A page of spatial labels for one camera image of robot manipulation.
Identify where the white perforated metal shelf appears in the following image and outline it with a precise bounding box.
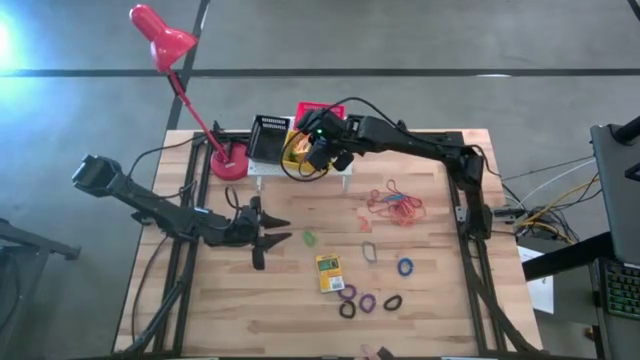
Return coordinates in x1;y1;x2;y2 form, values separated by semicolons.
248;116;355;192

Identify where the yellow green crayon box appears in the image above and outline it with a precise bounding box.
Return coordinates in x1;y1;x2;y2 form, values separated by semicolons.
315;253;347;294

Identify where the white paper sheet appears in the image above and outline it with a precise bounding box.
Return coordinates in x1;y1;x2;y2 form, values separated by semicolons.
517;245;555;315

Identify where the red plastic basket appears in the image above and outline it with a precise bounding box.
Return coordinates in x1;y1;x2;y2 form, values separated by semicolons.
294;101;347;129

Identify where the red desk lamp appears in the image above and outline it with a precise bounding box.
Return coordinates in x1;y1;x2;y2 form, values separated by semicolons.
128;3;253;182

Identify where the white cable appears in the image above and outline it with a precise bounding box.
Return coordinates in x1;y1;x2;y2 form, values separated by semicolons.
529;158;597;196

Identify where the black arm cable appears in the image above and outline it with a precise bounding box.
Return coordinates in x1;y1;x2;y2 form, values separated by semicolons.
127;139;201;197

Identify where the yellow plastic basket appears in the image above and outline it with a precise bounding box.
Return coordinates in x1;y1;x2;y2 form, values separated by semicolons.
281;130;331;176

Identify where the black plastic basket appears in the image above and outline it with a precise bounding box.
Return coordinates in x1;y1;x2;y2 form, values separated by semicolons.
245;114;293;164

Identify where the backlit computer keyboard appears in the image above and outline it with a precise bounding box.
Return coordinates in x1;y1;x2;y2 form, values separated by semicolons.
602;259;640;321

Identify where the black aluminium table frame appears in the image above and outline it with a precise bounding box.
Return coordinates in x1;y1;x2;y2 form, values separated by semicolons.
122;128;539;357

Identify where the black camera cable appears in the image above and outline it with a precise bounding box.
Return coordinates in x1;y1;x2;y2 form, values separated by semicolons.
223;185;242;212
278;96;401;184

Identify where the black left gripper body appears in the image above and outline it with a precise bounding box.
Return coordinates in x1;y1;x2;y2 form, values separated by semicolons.
227;195;266;271

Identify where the brown cable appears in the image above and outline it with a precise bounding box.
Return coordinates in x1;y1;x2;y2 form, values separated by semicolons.
130;235;169;346

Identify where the pile of rubber bands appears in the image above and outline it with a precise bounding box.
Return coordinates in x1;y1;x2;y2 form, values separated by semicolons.
387;197;427;224

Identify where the dark grey flat panel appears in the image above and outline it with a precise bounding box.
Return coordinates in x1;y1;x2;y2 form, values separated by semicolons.
589;117;640;266

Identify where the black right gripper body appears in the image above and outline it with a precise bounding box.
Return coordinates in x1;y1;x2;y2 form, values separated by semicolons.
298;109;355;172

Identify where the dark metal stand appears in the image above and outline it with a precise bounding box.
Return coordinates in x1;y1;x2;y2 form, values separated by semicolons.
0;217;82;360

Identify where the black metal bar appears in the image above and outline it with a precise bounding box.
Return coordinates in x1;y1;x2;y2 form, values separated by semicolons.
522;232;614;282

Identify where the yellow cable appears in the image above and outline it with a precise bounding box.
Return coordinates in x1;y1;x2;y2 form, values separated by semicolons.
517;178;601;244

